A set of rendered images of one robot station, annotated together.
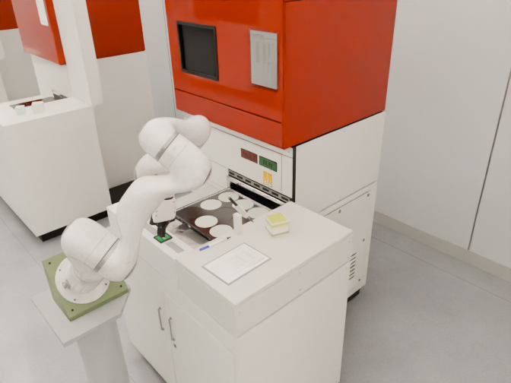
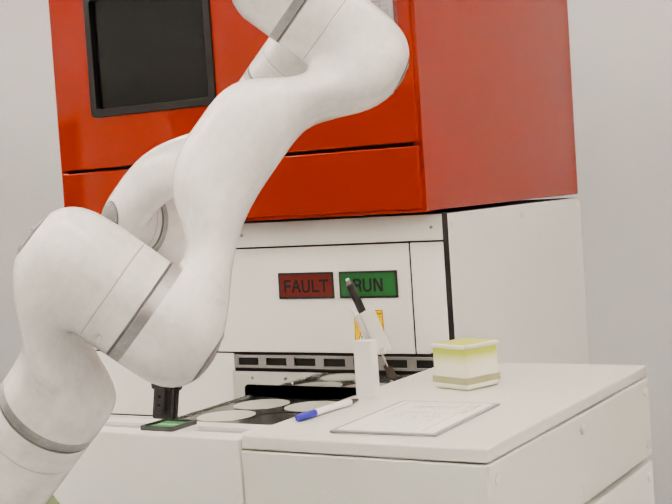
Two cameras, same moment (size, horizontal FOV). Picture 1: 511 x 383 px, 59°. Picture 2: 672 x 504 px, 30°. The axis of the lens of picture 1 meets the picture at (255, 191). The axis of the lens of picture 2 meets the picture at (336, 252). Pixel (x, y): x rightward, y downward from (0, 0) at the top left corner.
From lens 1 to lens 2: 0.97 m
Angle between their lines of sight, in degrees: 30
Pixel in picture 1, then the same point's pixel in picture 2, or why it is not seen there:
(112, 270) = (181, 322)
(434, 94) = (631, 226)
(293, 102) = (434, 98)
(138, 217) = (248, 170)
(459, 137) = not seen: outside the picture
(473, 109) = not seen: outside the picture
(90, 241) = (116, 244)
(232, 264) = (410, 419)
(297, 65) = (433, 13)
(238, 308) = (493, 466)
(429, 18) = (582, 66)
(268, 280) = (528, 421)
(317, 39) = not seen: outside the picture
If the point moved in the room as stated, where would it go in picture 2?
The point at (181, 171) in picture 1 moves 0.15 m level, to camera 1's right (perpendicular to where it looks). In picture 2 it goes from (354, 40) to (478, 36)
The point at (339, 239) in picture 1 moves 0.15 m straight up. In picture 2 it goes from (629, 375) to (623, 277)
